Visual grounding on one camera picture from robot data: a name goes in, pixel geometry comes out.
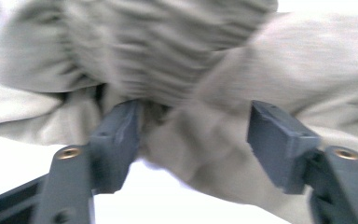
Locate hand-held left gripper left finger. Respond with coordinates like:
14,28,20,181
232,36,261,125
88,99,143,194

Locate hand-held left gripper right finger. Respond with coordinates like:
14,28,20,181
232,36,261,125
246,100,321,194

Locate olive green shorts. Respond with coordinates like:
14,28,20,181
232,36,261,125
0,0,358,224

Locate white board sheet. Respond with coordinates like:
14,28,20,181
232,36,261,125
0,0,358,224

